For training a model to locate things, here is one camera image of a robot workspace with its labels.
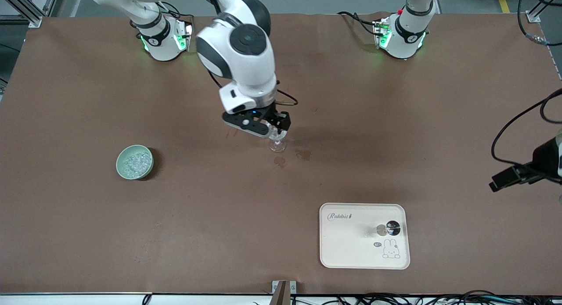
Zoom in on cream tray with rabbit print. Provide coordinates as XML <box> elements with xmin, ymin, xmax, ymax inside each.
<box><xmin>319</xmin><ymin>203</ymin><xmax>411</xmax><ymax>270</ymax></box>

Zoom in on brown table cover mat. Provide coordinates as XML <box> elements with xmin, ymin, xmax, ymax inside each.
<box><xmin>0</xmin><ymin>12</ymin><xmax>562</xmax><ymax>296</ymax></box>

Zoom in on green ceramic bowl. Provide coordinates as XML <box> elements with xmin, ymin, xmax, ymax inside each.
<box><xmin>116</xmin><ymin>145</ymin><xmax>154</xmax><ymax>180</ymax></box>

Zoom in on silver metal jigger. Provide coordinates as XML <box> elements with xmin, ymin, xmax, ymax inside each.
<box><xmin>375</xmin><ymin>220</ymin><xmax>401</xmax><ymax>238</ymax></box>

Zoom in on aluminium frame profile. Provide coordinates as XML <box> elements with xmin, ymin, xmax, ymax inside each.
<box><xmin>0</xmin><ymin>0</ymin><xmax>60</xmax><ymax>28</ymax></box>
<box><xmin>525</xmin><ymin>0</ymin><xmax>562</xmax><ymax>24</ymax></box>

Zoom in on metal bracket with brown post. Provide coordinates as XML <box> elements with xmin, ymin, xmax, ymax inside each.
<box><xmin>271</xmin><ymin>280</ymin><xmax>297</xmax><ymax>305</ymax></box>

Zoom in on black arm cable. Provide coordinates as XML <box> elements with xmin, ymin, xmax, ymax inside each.
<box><xmin>207</xmin><ymin>68</ymin><xmax>299</xmax><ymax>107</ymax></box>
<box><xmin>491</xmin><ymin>88</ymin><xmax>562</xmax><ymax>166</ymax></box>

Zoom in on base connector box green light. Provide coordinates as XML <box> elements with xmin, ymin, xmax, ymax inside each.
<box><xmin>373</xmin><ymin>19</ymin><xmax>391</xmax><ymax>49</ymax></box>
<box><xmin>175</xmin><ymin>22</ymin><xmax>193</xmax><ymax>52</ymax></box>

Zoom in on black cable bundle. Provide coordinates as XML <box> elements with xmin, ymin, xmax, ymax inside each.
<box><xmin>290</xmin><ymin>290</ymin><xmax>562</xmax><ymax>305</ymax></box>

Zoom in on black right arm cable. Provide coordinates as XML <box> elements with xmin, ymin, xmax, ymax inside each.
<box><xmin>207</xmin><ymin>68</ymin><xmax>299</xmax><ymax>107</ymax></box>

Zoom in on black base cable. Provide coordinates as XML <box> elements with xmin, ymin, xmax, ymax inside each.
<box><xmin>337</xmin><ymin>11</ymin><xmax>379</xmax><ymax>33</ymax></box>
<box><xmin>156</xmin><ymin>1</ymin><xmax>194</xmax><ymax>22</ymax></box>

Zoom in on pile of clear ice cubes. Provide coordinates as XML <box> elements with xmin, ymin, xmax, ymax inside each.
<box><xmin>123</xmin><ymin>152</ymin><xmax>150</xmax><ymax>175</ymax></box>

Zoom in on clear wine glass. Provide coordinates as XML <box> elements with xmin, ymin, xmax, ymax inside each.
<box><xmin>268</xmin><ymin>126</ymin><xmax>288</xmax><ymax>153</ymax></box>

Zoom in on black cable blue connector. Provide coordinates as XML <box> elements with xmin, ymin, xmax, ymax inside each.
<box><xmin>517</xmin><ymin>0</ymin><xmax>562</xmax><ymax>47</ymax></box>

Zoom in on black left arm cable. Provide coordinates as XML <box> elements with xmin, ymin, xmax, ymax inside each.
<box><xmin>491</xmin><ymin>88</ymin><xmax>562</xmax><ymax>166</ymax></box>

